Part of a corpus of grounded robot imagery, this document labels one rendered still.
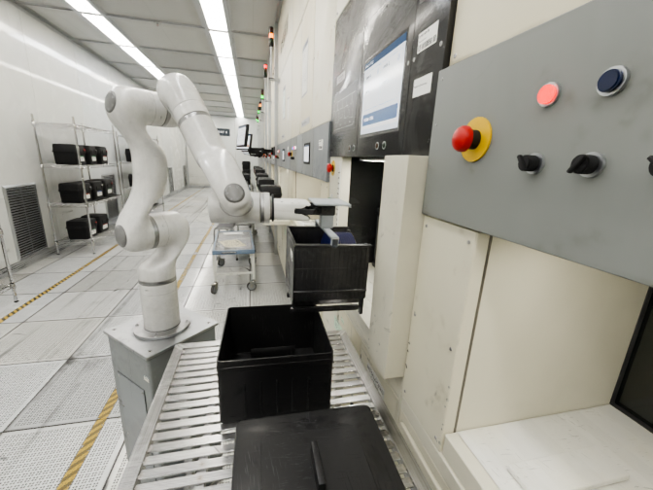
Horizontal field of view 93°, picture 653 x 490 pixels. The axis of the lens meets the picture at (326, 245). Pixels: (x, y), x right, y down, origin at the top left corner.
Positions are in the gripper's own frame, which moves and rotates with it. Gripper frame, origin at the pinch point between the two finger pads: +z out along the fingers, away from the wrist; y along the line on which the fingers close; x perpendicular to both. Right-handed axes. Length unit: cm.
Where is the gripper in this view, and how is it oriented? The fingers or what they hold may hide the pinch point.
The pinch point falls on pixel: (326, 208)
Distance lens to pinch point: 89.2
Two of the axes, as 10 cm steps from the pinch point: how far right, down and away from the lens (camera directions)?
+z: 9.8, -0.1, 2.2
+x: 0.4, -9.6, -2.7
